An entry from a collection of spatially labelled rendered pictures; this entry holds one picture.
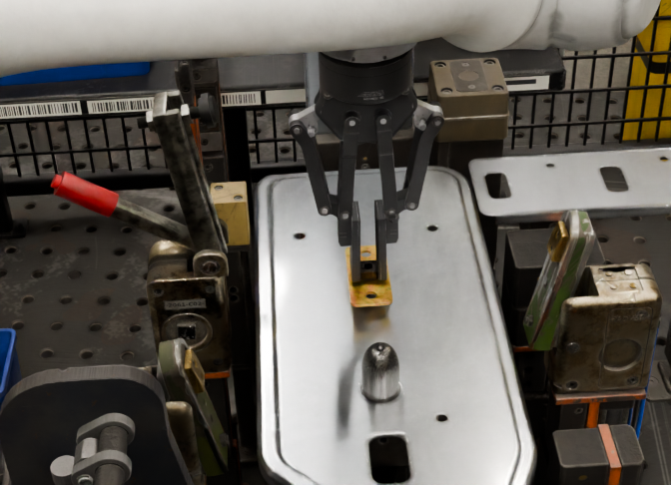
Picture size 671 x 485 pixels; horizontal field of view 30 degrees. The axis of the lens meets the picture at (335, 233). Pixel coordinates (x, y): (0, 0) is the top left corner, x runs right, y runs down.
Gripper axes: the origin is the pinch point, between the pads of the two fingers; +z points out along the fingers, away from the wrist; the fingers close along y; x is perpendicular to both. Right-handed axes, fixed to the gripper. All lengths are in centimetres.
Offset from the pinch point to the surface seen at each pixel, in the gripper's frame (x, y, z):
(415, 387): -13.0, 2.9, 5.8
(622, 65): 204, 85, 106
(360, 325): -4.8, -1.1, 5.7
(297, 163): 55, -6, 29
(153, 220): -0.8, -18.6, -4.3
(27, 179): 55, -43, 29
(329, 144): 24.7, -2.3, 5.9
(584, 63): 206, 75, 106
